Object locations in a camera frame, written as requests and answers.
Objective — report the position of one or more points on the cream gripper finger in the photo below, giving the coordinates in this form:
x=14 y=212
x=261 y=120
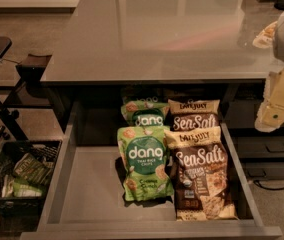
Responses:
x=270 y=115
x=265 y=38

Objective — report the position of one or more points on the green dang chip bag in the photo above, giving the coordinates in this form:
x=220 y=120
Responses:
x=145 y=113
x=140 y=93
x=145 y=156

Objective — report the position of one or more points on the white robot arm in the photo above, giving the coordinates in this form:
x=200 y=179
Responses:
x=278 y=40

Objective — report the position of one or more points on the rear brown sea salt bag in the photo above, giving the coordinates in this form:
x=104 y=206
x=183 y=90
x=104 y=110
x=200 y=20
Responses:
x=194 y=114

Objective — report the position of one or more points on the brown sea salt bag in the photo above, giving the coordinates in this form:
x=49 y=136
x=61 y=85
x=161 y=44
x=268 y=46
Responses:
x=200 y=175
x=194 y=114

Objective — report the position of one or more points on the front brown sea salt bag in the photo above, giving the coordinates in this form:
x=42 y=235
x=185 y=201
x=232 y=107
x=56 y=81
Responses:
x=200 y=175

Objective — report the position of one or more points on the grey counter cabinet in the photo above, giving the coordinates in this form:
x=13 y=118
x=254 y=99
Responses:
x=110 y=44

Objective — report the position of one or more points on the open grey top drawer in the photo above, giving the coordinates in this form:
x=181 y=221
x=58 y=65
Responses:
x=85 y=199

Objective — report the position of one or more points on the green snack bag in crate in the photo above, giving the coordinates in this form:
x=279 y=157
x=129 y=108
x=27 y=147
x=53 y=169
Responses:
x=32 y=170

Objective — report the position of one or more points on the closed dark side drawers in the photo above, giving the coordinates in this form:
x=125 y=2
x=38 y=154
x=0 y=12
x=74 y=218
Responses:
x=261 y=154

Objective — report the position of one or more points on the dark brown chair seat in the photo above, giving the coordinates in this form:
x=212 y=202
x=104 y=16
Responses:
x=32 y=67

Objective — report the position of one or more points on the light green packet in crate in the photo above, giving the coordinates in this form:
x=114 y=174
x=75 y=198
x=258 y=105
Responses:
x=22 y=188

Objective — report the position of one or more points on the black plastic crate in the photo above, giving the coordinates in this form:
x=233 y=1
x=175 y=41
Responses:
x=10 y=152

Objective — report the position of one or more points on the white packet in crate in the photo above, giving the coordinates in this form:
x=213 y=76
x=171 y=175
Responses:
x=7 y=190

